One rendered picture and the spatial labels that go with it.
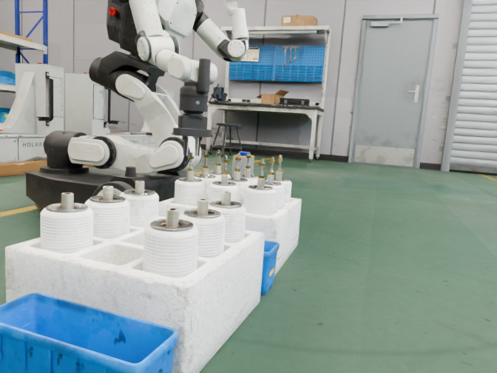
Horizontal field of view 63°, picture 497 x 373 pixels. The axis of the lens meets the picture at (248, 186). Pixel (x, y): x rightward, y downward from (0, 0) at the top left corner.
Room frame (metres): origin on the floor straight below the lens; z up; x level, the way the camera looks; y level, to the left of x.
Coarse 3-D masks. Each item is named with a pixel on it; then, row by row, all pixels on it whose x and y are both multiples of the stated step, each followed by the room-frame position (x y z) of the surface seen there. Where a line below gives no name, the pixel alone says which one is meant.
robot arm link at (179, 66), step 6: (174, 60) 1.28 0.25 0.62; (180, 60) 1.25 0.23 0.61; (186, 60) 1.25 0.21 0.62; (168, 66) 1.31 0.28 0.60; (174, 66) 1.28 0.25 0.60; (180, 66) 1.25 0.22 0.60; (186, 66) 1.23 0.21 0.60; (174, 72) 1.28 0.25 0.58; (180, 72) 1.24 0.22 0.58; (186, 72) 1.24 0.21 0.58; (180, 78) 1.25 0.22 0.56; (186, 78) 1.25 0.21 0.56
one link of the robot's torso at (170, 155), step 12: (108, 144) 1.74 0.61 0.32; (120, 144) 1.73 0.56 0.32; (132, 144) 1.76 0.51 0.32; (168, 144) 1.62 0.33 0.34; (120, 156) 1.73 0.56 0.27; (132, 156) 1.72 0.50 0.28; (144, 156) 1.66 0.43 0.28; (156, 156) 1.63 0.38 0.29; (168, 156) 1.61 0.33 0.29; (180, 156) 1.61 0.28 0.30; (108, 168) 1.75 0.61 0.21; (120, 168) 1.73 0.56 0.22; (144, 168) 1.67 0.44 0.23; (156, 168) 1.64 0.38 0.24; (168, 168) 1.62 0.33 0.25
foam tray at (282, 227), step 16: (160, 208) 1.23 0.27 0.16; (176, 208) 1.22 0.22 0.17; (192, 208) 1.21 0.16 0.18; (288, 208) 1.29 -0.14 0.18; (256, 224) 1.14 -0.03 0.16; (272, 224) 1.13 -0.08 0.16; (288, 224) 1.29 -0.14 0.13; (272, 240) 1.13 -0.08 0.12; (288, 240) 1.31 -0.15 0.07; (288, 256) 1.34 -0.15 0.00
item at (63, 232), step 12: (48, 216) 0.73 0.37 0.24; (60, 216) 0.73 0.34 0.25; (72, 216) 0.74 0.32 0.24; (84, 216) 0.76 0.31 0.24; (48, 228) 0.74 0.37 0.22; (60, 228) 0.73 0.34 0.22; (72, 228) 0.74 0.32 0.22; (84, 228) 0.76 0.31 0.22; (48, 240) 0.74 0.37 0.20; (60, 240) 0.73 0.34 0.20; (72, 240) 0.74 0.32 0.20; (84, 240) 0.76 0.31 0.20; (60, 252) 0.73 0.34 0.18; (72, 252) 0.74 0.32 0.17
